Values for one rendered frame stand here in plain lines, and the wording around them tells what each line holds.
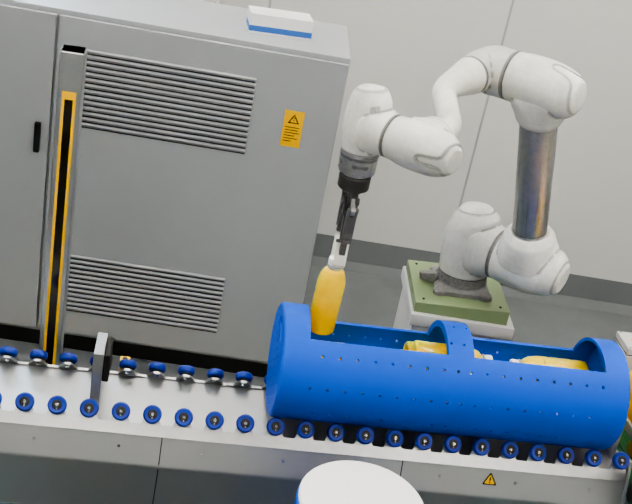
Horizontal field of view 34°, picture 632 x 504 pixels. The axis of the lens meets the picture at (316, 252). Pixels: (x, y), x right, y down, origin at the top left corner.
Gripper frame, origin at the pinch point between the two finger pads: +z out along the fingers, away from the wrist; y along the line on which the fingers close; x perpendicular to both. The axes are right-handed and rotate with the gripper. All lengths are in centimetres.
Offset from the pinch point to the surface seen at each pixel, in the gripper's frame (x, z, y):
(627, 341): 92, 29, -23
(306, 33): 3, -7, -167
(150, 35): -55, -2, -154
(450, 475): 36, 50, 18
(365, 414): 10.6, 33.9, 18.9
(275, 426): -10.1, 41.6, 16.4
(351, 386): 5.6, 26.1, 19.2
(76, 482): -56, 64, 16
